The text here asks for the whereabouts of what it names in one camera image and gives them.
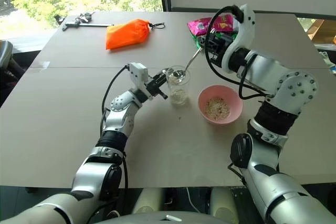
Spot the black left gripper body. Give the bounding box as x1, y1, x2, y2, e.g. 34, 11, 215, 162
143, 76, 163, 101

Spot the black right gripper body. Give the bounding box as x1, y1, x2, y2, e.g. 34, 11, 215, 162
205, 30, 235, 69

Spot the clear glass mug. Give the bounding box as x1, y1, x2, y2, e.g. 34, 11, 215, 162
165, 65, 191, 106

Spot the metal spoon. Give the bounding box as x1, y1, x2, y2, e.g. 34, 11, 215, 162
161, 46, 205, 78

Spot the oatmeal in glass mug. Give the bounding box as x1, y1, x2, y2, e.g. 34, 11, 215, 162
170, 74, 188, 105

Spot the oatmeal in pink bowl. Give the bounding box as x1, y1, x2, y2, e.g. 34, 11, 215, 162
204, 97, 231, 119

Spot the pink bowl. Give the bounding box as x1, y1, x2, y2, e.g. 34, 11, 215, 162
197, 84, 243, 124

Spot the green snack bag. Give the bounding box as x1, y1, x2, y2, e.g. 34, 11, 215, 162
192, 30, 240, 49

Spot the pink snack bag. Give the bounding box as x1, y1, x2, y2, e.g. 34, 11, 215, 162
187, 15, 235, 37

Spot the metal bar tool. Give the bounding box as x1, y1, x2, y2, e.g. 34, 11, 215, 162
62, 20, 115, 31

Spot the bunch of keys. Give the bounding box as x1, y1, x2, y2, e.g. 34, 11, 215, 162
75, 11, 95, 24

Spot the wooden box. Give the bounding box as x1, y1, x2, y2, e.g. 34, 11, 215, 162
305, 18, 336, 44

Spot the pale rounded robot leg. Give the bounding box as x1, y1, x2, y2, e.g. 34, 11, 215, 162
208, 187, 240, 224
131, 187, 165, 216

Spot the white crumpled cloth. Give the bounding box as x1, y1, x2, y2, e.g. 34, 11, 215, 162
318, 49, 336, 68

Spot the grey chair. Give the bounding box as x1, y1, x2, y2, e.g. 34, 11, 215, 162
0, 39, 27, 105

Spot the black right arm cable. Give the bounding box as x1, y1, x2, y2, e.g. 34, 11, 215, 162
204, 4, 271, 101

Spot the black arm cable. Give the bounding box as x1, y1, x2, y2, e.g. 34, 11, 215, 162
204, 4, 271, 101
99, 64, 132, 135

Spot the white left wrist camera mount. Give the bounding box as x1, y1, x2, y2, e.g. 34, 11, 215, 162
129, 62, 149, 86

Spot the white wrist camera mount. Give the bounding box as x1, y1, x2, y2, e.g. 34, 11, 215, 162
129, 62, 149, 86
219, 3, 256, 74

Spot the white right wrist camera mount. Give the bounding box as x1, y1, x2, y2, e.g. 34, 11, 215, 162
219, 3, 256, 74

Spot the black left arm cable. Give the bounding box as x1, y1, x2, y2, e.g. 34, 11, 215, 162
99, 64, 132, 135

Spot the orange drawstring bag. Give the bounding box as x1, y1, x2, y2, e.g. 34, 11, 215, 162
106, 18, 166, 51

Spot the white cable under table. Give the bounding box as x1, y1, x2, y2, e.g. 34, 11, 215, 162
185, 187, 201, 213

